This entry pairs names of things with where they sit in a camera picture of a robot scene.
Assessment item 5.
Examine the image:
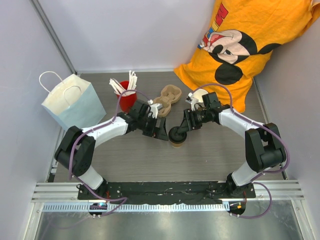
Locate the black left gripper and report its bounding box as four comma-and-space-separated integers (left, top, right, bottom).
137, 114, 168, 141

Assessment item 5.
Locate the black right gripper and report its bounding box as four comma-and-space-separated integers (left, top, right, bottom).
178, 108, 210, 134

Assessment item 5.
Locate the black coffee cup lid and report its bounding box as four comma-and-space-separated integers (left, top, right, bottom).
168, 126, 187, 144

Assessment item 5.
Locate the brown paper cup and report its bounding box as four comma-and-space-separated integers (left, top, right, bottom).
171, 142, 184, 148

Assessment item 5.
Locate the light blue paper bag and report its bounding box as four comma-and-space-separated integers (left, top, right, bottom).
38, 71, 106, 130

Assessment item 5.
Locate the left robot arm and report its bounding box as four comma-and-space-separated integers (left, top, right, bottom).
54, 99, 169, 200

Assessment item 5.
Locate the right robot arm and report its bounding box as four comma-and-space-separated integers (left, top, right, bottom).
168, 92, 287, 198

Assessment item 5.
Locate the stack of cardboard cup carriers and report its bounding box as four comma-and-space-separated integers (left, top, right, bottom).
153, 84, 182, 118

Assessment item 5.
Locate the stack of paper cups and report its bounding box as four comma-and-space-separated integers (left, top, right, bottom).
193, 88, 208, 104

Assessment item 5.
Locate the red straw holder cup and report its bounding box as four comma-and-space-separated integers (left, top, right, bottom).
116, 80, 138, 112

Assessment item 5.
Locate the bundle of wrapped white straws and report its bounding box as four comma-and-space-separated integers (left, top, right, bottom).
109, 70, 138, 97

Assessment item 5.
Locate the orange Mickey Mouse cloth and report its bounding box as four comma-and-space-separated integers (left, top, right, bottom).
174, 0, 320, 113

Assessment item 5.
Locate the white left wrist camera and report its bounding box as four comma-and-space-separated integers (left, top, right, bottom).
147, 100, 163, 119

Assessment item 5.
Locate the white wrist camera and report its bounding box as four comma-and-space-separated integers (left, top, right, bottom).
185, 92, 199, 111
147, 100, 163, 119

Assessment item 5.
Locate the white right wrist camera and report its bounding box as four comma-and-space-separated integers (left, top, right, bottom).
185, 92, 199, 111

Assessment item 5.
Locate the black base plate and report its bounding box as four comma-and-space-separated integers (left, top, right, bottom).
77, 181, 256, 212

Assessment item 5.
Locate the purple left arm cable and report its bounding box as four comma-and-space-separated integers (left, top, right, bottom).
67, 89, 153, 217

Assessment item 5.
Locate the aluminium frame rail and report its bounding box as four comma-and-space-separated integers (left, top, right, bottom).
29, 0, 78, 74

